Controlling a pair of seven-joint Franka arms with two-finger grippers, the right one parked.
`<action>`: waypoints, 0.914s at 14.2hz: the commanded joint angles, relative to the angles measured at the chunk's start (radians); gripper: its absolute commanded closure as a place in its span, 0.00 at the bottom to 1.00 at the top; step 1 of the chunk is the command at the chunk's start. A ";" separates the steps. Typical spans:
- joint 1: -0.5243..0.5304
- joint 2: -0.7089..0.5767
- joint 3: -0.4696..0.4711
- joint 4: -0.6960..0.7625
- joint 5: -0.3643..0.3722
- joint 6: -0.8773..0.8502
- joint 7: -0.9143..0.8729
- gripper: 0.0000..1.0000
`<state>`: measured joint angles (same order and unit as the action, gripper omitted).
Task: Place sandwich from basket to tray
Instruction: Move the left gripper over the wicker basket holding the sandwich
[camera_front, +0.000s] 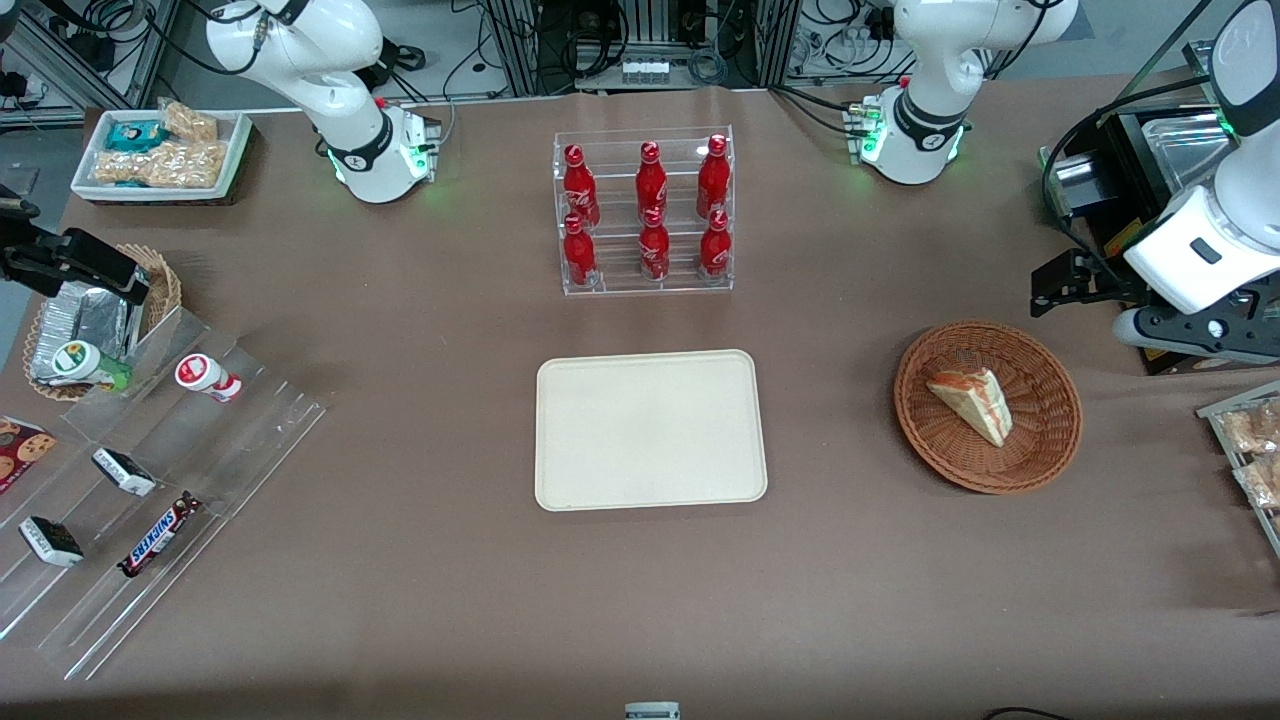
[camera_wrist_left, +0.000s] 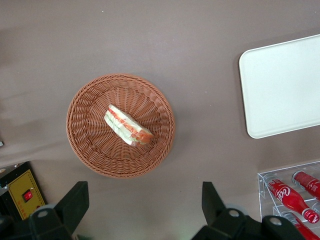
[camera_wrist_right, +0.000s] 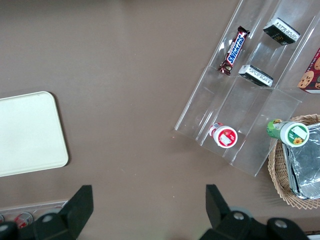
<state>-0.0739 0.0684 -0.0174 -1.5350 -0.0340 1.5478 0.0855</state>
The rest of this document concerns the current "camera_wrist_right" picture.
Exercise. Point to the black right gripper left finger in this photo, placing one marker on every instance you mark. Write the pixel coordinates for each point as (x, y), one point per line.
(75, 215)

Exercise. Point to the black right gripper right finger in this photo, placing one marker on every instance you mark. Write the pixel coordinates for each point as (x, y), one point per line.
(220, 215)

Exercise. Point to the small light wicker basket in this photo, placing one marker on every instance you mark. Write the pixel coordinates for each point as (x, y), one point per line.
(277, 175)

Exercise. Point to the cream rectangular serving tray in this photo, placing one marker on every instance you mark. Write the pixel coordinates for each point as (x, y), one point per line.
(30, 132)

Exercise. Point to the clear acrylic bottle rack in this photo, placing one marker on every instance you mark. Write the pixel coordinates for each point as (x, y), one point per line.
(37, 206)

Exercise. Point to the red cola bottle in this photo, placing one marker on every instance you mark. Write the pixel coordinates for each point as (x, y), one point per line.
(23, 218)
(1, 219)

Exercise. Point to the red-capped white yogurt bottle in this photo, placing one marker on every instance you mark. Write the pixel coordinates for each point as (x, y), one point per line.
(226, 137)

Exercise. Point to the silver foil wrapped pack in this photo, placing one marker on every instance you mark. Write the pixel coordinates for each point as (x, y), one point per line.
(307, 170)

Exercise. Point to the green-labelled drink bottle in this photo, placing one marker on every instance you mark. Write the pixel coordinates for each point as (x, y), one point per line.
(295, 133)

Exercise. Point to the clear acrylic tiered snack rack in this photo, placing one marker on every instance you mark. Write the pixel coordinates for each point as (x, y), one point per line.
(252, 107)

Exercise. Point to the small black snack box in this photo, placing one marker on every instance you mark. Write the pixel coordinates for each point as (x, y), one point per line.
(255, 76)
(280, 32)

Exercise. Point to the Snickers chocolate bar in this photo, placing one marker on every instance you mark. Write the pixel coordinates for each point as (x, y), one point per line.
(235, 48)

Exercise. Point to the red cookie box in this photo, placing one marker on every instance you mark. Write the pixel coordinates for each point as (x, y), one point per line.
(312, 75)

